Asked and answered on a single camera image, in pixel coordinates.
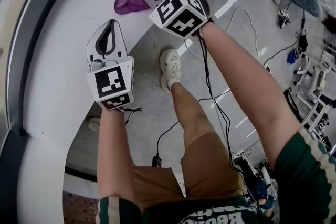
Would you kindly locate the person's right forearm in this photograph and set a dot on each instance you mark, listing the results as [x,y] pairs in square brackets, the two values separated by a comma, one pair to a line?
[249,81]

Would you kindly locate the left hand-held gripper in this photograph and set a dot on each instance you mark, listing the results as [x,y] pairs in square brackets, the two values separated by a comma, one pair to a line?
[110,84]

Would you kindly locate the person's right cream shoe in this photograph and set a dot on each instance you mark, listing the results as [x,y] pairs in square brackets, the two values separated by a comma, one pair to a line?
[170,68]

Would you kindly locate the black power adapter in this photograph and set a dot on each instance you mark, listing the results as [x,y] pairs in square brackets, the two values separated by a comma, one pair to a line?
[157,161]

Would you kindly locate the spare hand-held gripper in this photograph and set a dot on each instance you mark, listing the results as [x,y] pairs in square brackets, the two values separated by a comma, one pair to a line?
[283,17]

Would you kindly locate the grey window frame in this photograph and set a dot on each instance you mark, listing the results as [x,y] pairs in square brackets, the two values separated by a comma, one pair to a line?
[19,73]

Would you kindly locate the black bag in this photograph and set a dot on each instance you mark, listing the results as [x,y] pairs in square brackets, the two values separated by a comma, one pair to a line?
[290,103]

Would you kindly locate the person's left cream shoe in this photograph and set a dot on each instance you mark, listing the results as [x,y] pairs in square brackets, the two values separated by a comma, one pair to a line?
[93,123]

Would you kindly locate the blue small device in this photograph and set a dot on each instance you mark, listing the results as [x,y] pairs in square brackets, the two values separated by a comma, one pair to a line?
[291,58]

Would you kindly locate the person's cream shoe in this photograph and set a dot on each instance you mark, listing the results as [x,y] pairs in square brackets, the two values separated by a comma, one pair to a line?
[170,68]
[93,123]

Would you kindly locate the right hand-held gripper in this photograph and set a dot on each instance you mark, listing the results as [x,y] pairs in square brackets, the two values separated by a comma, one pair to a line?
[181,11]

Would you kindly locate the person's left forearm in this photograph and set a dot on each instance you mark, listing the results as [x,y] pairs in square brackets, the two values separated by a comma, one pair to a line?
[115,152]

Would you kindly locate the brown shorts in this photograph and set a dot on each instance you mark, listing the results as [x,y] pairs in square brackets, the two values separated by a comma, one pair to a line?
[199,165]

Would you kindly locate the black face mask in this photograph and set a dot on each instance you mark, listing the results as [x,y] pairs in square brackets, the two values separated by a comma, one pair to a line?
[303,40]

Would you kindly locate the person's right leg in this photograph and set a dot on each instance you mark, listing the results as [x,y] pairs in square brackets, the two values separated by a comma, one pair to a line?
[189,112]

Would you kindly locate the white metal equipment frame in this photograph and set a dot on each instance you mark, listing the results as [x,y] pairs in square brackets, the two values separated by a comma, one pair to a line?
[315,86]

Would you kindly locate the black and white machine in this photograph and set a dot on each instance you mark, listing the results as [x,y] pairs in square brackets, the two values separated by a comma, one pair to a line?
[252,173]

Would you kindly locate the green striped shirt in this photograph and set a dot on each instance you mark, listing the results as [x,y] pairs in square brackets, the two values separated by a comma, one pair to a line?
[307,186]

